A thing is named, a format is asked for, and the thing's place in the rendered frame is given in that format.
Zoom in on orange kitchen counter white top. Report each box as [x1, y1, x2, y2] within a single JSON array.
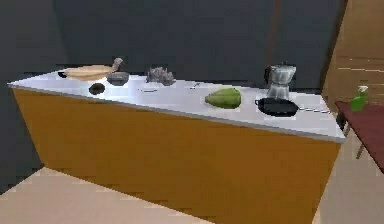
[[7, 68, 347, 224]]

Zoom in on grey crumpled cloth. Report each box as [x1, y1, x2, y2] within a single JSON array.
[[145, 66, 177, 87]]

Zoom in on grey mortar bowl with pestle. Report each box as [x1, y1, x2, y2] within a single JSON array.
[[106, 57, 130, 87]]

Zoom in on black frying pan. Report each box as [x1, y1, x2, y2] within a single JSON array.
[[254, 97, 331, 118]]

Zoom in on silver moka pot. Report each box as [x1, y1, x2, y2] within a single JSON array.
[[264, 61, 297, 101]]

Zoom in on dark round avocado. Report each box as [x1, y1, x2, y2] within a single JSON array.
[[88, 82, 107, 96]]

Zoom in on wooden cutting board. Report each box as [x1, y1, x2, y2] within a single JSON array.
[[57, 64, 115, 82]]

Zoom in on green spray bottle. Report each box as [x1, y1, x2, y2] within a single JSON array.
[[349, 85, 369, 113]]

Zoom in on dark red wooden table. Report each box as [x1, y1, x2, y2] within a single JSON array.
[[334, 100, 384, 174]]

